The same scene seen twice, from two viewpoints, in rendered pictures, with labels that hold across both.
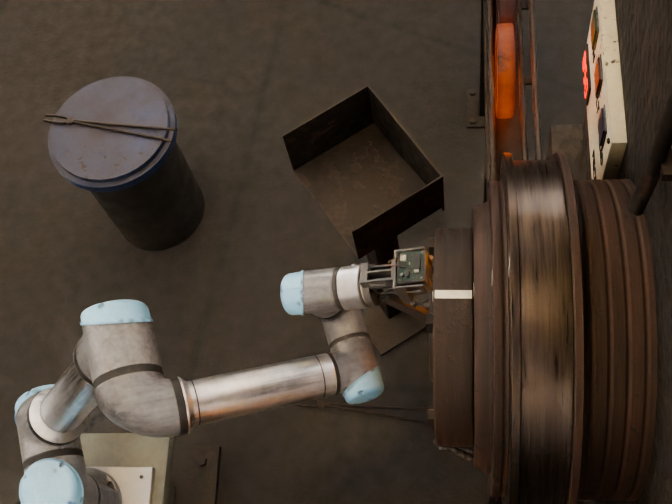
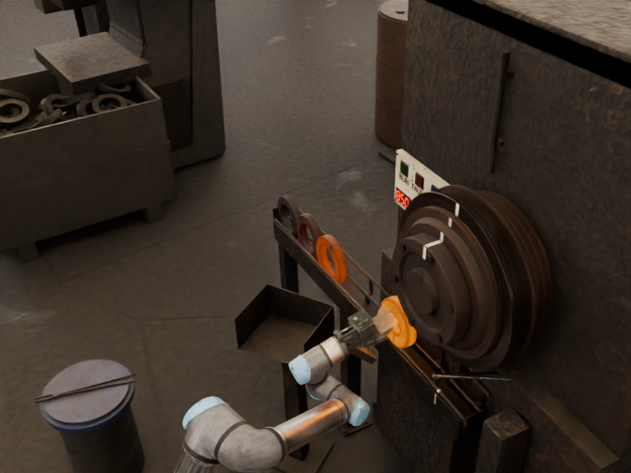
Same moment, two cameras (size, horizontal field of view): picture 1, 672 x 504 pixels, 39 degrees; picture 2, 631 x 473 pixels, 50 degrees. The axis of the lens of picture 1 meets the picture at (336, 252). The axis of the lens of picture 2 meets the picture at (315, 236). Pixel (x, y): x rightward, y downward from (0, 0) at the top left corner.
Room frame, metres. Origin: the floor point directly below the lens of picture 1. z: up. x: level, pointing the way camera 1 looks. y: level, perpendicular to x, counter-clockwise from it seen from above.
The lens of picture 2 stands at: (-0.36, 1.00, 2.21)
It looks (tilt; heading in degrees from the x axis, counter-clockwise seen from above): 35 degrees down; 316
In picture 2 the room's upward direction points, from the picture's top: 2 degrees counter-clockwise
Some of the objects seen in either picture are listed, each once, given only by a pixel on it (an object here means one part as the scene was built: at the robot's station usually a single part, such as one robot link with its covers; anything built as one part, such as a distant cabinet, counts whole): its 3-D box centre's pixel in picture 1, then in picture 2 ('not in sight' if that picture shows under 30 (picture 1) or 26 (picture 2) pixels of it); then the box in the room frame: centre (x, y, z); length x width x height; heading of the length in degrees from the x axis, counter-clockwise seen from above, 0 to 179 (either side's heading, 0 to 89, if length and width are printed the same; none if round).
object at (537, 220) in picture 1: (528, 337); (459, 278); (0.38, -0.21, 1.11); 0.47 x 0.06 x 0.47; 162
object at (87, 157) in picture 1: (137, 172); (99, 430); (1.41, 0.44, 0.21); 0.32 x 0.32 x 0.43
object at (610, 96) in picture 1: (602, 97); (421, 194); (0.67, -0.41, 1.15); 0.26 x 0.02 x 0.18; 162
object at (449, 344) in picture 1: (451, 336); (427, 289); (0.41, -0.11, 1.11); 0.28 x 0.06 x 0.28; 162
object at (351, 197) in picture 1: (376, 237); (289, 388); (0.96, -0.10, 0.36); 0.26 x 0.20 x 0.72; 17
